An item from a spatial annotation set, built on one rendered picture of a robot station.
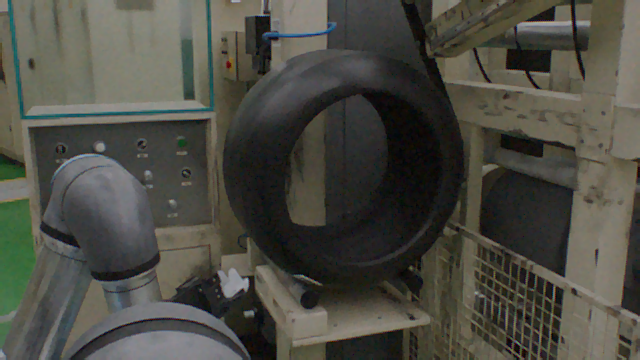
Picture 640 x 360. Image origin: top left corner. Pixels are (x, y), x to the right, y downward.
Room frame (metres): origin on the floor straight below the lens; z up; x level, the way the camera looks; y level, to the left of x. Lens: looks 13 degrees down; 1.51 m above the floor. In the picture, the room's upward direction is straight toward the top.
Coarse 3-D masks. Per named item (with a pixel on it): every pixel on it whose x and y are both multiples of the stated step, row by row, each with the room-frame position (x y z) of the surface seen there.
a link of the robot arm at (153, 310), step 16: (144, 304) 0.32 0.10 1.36; (160, 304) 0.32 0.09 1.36; (176, 304) 0.32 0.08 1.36; (112, 320) 0.30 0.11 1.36; (128, 320) 0.30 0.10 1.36; (144, 320) 0.36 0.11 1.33; (192, 320) 0.37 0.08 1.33; (208, 320) 0.31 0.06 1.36; (80, 336) 0.31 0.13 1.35; (96, 336) 0.29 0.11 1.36
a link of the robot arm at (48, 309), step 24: (72, 168) 0.90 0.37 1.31; (120, 168) 0.89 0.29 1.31; (48, 216) 0.88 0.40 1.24; (48, 240) 0.87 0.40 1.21; (72, 240) 0.86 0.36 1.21; (48, 264) 0.87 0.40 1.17; (72, 264) 0.87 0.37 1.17; (48, 288) 0.86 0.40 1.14; (72, 288) 0.87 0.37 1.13; (24, 312) 0.85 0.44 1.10; (48, 312) 0.85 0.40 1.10; (72, 312) 0.87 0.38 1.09; (24, 336) 0.84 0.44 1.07; (48, 336) 0.85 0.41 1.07
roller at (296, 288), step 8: (264, 256) 1.63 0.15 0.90; (272, 264) 1.56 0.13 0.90; (280, 272) 1.49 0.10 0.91; (288, 280) 1.43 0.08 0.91; (296, 280) 1.41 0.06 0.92; (288, 288) 1.43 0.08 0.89; (296, 288) 1.38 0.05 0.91; (304, 288) 1.36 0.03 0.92; (296, 296) 1.36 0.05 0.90; (304, 296) 1.33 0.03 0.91; (312, 296) 1.34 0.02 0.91; (304, 304) 1.33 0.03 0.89; (312, 304) 1.34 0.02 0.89
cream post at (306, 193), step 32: (288, 0) 1.71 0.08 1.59; (320, 0) 1.74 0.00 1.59; (288, 32) 1.71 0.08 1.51; (320, 128) 1.74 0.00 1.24; (320, 160) 1.74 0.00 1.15; (288, 192) 1.71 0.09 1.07; (320, 192) 1.74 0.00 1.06; (320, 224) 1.74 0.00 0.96; (288, 352) 1.71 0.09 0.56; (320, 352) 1.74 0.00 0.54
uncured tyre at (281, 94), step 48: (288, 96) 1.34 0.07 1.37; (336, 96) 1.35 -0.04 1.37; (384, 96) 1.69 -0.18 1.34; (432, 96) 1.44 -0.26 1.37; (240, 144) 1.36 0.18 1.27; (288, 144) 1.31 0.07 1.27; (432, 144) 1.63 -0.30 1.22; (240, 192) 1.34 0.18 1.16; (384, 192) 1.70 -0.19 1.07; (432, 192) 1.60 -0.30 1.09; (288, 240) 1.32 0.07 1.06; (336, 240) 1.65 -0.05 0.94; (384, 240) 1.62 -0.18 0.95; (432, 240) 1.45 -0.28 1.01; (336, 288) 1.40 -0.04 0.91
